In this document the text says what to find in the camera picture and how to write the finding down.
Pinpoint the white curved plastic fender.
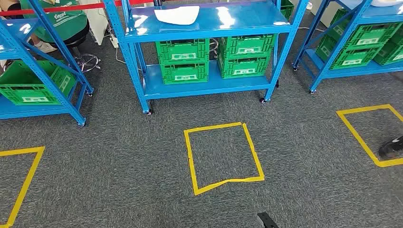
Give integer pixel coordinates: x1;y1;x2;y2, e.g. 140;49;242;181
154;5;201;26

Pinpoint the blue metal shelf rack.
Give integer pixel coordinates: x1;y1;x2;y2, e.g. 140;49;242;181
0;0;95;126
293;0;403;95
103;0;311;114

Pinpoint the white plastic part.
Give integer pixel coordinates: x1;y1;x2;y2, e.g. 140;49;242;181
371;0;403;8

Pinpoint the kinked yellow floor tape square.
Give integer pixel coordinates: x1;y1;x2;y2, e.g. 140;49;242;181
184;122;265;196

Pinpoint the green plastic crate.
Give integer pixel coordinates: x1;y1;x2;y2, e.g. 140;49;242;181
218;55;271;79
373;39;403;67
219;34;276;61
330;9;403;51
160;61;210;85
389;25;403;46
155;38;210;66
0;59;77;106
316;33;383;70
280;0;295;20

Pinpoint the white partition panel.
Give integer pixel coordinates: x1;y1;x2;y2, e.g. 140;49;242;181
78;0;110;46

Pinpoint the black stool chrome base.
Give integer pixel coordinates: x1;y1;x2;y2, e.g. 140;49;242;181
49;21;102;74

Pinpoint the white cabinet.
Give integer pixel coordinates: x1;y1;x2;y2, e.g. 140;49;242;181
307;0;342;29

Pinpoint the person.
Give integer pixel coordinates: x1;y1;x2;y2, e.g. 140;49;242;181
377;136;403;160
0;0;90;54

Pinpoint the red barrier belt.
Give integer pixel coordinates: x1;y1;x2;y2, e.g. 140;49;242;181
0;0;155;17

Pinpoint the black robot wrist bracket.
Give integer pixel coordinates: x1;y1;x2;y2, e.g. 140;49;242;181
256;212;279;228

